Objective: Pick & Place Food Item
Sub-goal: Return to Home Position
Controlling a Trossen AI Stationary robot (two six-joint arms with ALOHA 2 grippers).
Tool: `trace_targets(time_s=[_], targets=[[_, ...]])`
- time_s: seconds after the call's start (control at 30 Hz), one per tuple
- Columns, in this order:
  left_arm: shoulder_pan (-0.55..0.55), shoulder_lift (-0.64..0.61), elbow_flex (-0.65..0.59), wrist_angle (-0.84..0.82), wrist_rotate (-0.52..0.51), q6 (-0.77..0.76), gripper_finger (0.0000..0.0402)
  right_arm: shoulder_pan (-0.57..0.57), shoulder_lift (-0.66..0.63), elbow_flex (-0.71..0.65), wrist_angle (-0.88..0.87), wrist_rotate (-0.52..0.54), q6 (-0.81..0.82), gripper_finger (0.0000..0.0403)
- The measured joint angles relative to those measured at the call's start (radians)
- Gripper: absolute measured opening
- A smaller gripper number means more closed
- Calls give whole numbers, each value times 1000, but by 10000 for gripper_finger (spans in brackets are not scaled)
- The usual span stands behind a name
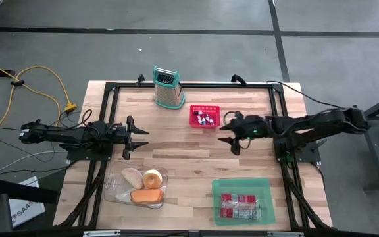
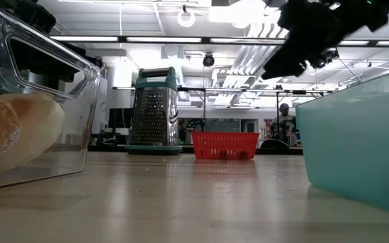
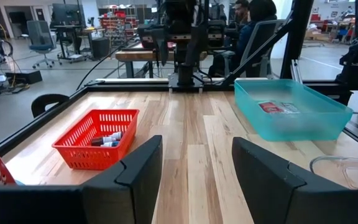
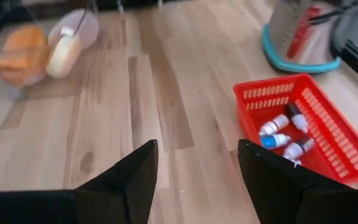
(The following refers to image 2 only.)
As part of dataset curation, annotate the black ceiling spotlight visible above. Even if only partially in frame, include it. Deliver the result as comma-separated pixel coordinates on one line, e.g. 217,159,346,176
307,49,340,70

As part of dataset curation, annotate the white ring lamp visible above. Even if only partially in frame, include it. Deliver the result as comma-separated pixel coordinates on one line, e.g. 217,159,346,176
176,9,197,28

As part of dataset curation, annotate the red plastic mesh basket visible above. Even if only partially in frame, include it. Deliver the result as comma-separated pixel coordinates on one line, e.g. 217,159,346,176
190,131,260,161

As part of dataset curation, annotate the black hanging camera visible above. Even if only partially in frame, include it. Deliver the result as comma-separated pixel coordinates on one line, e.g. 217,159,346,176
202,53,215,68

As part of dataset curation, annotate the black chair back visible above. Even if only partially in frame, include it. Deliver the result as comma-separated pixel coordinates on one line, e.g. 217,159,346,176
260,138,290,150

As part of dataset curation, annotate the black computer monitor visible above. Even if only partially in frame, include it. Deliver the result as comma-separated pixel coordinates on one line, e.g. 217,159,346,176
108,107,130,130

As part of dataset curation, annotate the person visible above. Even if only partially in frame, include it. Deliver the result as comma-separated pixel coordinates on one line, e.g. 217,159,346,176
267,103,299,146

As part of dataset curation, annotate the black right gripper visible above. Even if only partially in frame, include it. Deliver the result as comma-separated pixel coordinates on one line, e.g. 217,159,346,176
264,0,348,80

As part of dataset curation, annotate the overhead light bar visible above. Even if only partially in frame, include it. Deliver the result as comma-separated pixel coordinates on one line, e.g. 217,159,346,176
49,34,389,48

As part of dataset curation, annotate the clear plastic bin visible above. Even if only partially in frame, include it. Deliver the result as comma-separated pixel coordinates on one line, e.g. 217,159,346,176
0,0,101,192

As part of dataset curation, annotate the teal metal box grater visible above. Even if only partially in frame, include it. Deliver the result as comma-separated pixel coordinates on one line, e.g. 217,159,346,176
124,66,183,156

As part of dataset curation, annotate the pale bread roll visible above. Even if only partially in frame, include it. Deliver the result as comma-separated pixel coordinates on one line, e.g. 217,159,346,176
0,91,66,171

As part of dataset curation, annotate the black aluminium table frame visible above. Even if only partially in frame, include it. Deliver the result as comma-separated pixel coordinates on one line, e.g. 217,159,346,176
86,144,303,156

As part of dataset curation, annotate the teal plastic bin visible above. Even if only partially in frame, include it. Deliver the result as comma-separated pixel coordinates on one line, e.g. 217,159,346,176
295,65,389,217

